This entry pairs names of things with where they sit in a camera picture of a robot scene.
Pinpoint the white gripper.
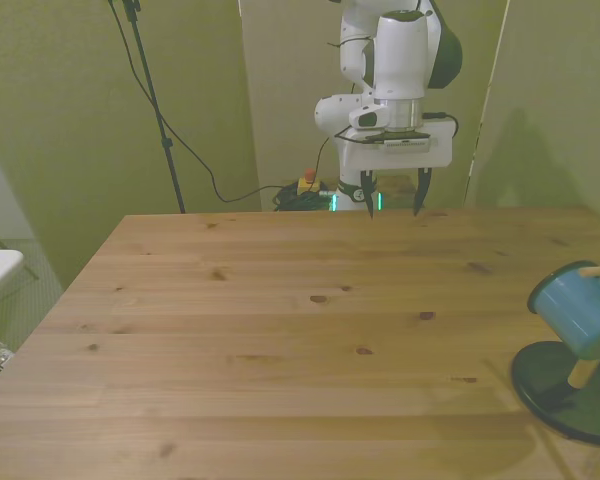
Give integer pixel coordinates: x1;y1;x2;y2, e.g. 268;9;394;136
339;118;457;222

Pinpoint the blue enamel mug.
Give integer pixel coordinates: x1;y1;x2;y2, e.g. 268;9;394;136
527;260;600;360

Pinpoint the wooden mug tree dark base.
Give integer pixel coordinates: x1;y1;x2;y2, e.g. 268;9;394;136
510;258;600;447

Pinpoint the yellow emergency stop box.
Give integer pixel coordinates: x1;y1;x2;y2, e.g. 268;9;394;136
297;169;322;197

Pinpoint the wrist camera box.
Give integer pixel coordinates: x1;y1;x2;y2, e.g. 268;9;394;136
362;130;442;154

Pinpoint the black coiled cable bundle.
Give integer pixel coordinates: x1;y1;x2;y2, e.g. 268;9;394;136
272;183;337;212

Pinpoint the black stand cable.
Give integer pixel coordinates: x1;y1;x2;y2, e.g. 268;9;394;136
108;0;301;204

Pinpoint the black camera stand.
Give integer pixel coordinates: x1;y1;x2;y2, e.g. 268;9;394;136
107;0;187;215

